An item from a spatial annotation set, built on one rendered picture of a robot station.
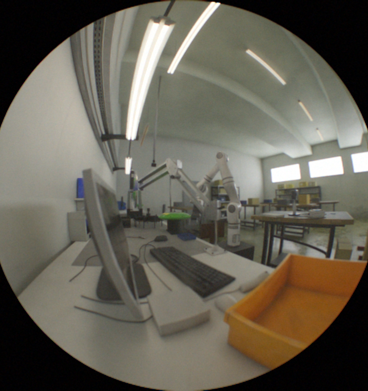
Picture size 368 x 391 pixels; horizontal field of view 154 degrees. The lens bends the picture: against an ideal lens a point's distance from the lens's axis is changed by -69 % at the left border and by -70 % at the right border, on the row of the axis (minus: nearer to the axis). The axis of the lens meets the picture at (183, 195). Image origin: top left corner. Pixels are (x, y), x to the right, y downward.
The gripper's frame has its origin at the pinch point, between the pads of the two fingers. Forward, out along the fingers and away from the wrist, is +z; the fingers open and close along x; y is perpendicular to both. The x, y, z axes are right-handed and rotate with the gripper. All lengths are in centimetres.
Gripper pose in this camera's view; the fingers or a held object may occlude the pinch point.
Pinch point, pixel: (192, 226)
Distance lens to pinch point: 103.4
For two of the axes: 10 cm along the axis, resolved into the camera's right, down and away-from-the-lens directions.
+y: 4.7, 4.8, 7.4
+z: -2.2, 8.8, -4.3
